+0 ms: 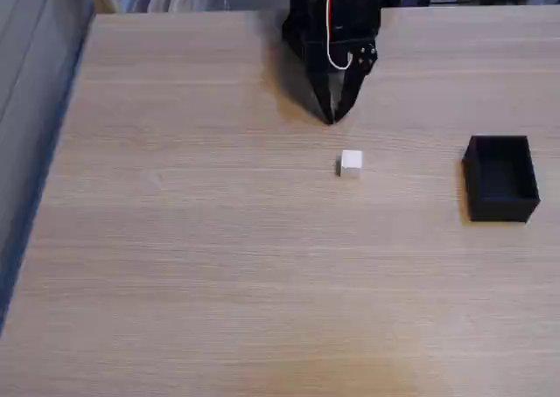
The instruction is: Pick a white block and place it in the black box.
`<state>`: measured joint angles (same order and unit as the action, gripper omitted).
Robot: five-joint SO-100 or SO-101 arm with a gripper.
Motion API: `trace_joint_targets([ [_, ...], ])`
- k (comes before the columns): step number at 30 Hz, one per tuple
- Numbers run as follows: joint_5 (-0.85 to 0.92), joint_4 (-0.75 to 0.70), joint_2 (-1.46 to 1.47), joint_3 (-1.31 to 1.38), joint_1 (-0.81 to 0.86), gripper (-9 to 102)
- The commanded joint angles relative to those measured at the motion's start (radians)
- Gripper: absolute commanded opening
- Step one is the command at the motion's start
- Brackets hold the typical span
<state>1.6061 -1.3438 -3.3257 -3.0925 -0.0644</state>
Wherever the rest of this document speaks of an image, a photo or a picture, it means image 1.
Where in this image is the white cube block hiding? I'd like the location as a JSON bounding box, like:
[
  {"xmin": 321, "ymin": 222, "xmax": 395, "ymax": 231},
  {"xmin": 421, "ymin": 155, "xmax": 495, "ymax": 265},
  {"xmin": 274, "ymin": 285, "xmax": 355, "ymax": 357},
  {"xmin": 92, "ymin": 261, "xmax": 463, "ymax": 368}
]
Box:
[{"xmin": 335, "ymin": 149, "xmax": 365, "ymax": 180}]

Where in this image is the black open box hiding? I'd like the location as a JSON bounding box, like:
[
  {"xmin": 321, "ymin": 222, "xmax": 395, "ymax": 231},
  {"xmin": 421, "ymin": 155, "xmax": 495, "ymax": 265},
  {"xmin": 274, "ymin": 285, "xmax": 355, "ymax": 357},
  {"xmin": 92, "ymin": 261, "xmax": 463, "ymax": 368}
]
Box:
[{"xmin": 461, "ymin": 135, "xmax": 542, "ymax": 224}]

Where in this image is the white and red cable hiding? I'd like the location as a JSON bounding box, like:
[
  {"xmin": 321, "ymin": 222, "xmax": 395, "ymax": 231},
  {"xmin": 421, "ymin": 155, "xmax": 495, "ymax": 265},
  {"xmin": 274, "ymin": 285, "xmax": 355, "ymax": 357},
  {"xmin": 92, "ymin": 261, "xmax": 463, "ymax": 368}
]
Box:
[{"xmin": 325, "ymin": 0, "xmax": 358, "ymax": 72}]

